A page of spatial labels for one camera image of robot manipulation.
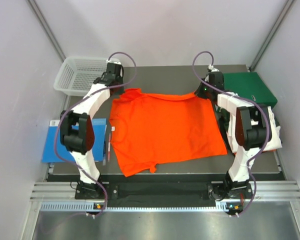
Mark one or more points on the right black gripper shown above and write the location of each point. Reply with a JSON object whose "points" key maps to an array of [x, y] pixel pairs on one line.
{"points": [[199, 93]]}

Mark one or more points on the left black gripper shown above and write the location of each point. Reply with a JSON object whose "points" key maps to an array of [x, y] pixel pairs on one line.
{"points": [[119, 92]]}

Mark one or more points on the orange t shirt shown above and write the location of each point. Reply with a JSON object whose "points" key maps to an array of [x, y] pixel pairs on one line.
{"points": [[152, 129]]}

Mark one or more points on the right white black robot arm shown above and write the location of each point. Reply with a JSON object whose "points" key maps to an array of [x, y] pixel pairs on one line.
{"points": [[252, 130]]}

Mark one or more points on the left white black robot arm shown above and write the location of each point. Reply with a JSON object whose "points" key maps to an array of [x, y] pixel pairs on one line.
{"points": [[76, 130]]}

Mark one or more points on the white plastic perforated basket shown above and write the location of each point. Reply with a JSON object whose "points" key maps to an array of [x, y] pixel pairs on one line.
{"points": [[77, 74]]}

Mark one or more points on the red white pen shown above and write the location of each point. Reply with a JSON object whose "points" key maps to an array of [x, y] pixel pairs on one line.
{"points": [[109, 147]]}

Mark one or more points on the white t shirt pile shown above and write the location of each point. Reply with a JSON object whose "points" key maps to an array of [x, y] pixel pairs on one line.
{"points": [[274, 144]]}

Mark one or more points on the blue folder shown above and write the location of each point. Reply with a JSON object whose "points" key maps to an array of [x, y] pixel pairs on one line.
{"points": [[98, 150]]}

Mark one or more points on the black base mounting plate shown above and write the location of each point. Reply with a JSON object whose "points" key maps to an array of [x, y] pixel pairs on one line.
{"points": [[161, 190]]}

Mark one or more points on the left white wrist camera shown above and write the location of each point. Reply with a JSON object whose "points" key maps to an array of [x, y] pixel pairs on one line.
{"points": [[114, 60]]}

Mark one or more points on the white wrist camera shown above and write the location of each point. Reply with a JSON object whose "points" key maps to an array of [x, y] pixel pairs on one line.
{"points": [[114, 60], [211, 69]]}

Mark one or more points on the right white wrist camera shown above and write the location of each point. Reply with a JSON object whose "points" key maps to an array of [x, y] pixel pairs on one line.
{"points": [[211, 69]]}

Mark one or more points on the green ring binder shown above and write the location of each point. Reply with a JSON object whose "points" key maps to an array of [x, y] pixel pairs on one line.
{"points": [[249, 85]]}

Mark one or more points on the aluminium rail frame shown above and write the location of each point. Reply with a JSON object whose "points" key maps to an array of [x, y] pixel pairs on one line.
{"points": [[60, 196]]}

